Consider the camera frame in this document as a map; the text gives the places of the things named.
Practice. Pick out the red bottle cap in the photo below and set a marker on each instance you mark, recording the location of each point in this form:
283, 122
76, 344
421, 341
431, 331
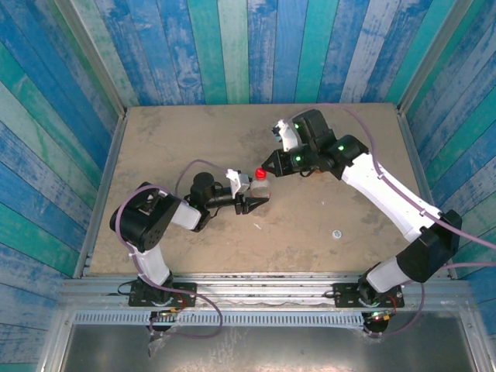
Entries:
260, 173

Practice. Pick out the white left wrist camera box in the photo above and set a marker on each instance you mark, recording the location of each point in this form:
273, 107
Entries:
240, 182

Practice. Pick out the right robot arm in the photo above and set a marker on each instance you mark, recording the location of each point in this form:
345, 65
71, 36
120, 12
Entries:
387, 193

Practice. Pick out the aluminium table side rail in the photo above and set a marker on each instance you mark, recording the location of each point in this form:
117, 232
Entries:
411, 147
116, 145

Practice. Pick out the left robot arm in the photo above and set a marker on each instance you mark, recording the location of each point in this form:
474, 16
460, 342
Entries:
143, 224

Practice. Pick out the shiny steel panel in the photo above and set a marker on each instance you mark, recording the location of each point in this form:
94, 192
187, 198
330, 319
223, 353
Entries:
290, 348

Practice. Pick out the small circuit board with LEDs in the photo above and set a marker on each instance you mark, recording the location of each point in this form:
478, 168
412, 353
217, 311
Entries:
166, 312
377, 315

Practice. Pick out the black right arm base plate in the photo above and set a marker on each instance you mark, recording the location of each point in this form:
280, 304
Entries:
345, 296

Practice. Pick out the aluminium mounting rail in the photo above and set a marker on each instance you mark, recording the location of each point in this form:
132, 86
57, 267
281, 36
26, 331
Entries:
263, 288

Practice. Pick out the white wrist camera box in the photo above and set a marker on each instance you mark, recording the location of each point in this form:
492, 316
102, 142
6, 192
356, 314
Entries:
240, 182
288, 137

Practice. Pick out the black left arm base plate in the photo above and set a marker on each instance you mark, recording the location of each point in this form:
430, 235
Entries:
186, 296

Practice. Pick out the clear bottle with orange label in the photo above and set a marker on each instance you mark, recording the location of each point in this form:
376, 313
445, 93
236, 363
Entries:
318, 172

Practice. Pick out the white bottle cap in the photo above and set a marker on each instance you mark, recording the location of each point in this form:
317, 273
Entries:
336, 234

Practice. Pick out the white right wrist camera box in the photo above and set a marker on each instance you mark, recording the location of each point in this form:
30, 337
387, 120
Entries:
288, 137

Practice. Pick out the clear bottle with red label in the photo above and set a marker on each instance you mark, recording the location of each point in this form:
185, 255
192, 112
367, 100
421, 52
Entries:
260, 190

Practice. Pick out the aluminium corner post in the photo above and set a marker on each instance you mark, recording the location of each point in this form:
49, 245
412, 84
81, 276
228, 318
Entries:
97, 58
430, 58

